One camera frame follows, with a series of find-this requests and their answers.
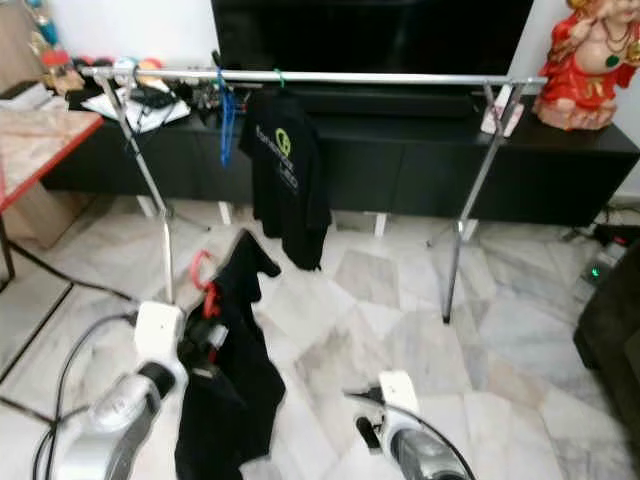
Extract red plastic clothes hanger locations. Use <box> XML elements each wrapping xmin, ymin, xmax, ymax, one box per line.
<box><xmin>188</xmin><ymin>250</ymin><xmax>226</xmax><ymax>346</ymax></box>

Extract black shirt green logo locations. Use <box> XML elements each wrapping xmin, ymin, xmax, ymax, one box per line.
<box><xmin>238</xmin><ymin>88</ymin><xmax>333</xmax><ymax>271</ymax></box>
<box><xmin>175</xmin><ymin>228</ymin><xmax>289</xmax><ymax>480</ymax></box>

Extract blue plastic clothes hanger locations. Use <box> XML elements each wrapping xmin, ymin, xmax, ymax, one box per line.
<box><xmin>217</xmin><ymin>68</ymin><xmax>237</xmax><ymax>166</ymax></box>

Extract brown cardboard box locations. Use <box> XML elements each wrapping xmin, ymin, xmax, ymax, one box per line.
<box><xmin>5</xmin><ymin>183</ymin><xmax>91</xmax><ymax>251</ymax></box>

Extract white papers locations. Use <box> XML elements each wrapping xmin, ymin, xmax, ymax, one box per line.
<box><xmin>80</xmin><ymin>88</ymin><xmax>191</xmax><ymax>133</ymax></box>

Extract black green electronic gadget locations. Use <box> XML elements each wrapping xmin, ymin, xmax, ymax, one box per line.
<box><xmin>160</xmin><ymin>80</ymin><xmax>221</xmax><ymax>111</ymax></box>

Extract marble table with red edge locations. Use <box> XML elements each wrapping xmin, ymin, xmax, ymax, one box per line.
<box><xmin>0</xmin><ymin>103</ymin><xmax>106</xmax><ymax>426</ymax></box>

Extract black low TV cabinet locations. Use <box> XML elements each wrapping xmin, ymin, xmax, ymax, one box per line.
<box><xmin>40</xmin><ymin>90</ymin><xmax>640</xmax><ymax>236</ymax></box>

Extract black power strip green light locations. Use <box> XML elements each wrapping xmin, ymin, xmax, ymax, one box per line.
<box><xmin>575</xmin><ymin>245</ymin><xmax>623</xmax><ymax>301</ymax></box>

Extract red hat doll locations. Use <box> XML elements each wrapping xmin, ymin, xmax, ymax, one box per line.
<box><xmin>43</xmin><ymin>48</ymin><xmax>83</xmax><ymax>96</ymax></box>

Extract silver metal clothes rack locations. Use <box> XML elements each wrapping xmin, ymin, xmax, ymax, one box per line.
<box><xmin>76</xmin><ymin>64</ymin><xmax>551</xmax><ymax>326</ymax></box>

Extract small white pink box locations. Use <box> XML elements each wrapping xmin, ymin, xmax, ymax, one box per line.
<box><xmin>480</xmin><ymin>85</ymin><xmax>524</xmax><ymax>136</ymax></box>

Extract black television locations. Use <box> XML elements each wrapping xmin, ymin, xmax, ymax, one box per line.
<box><xmin>212</xmin><ymin>0</ymin><xmax>536</xmax><ymax>73</ymax></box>

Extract blue hanging ornament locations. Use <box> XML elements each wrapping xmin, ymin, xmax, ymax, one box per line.
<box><xmin>32</xmin><ymin>0</ymin><xmax>73</xmax><ymax>46</ymax></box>

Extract red and gold figurine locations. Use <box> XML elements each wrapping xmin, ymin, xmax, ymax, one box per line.
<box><xmin>532</xmin><ymin>0</ymin><xmax>640</xmax><ymax>131</ymax></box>

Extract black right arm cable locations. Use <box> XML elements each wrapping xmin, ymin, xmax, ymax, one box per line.
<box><xmin>343</xmin><ymin>388</ymin><xmax>479</xmax><ymax>480</ymax></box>

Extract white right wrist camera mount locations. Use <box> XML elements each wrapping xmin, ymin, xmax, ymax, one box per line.
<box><xmin>378</xmin><ymin>370</ymin><xmax>419</xmax><ymax>416</ymax></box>

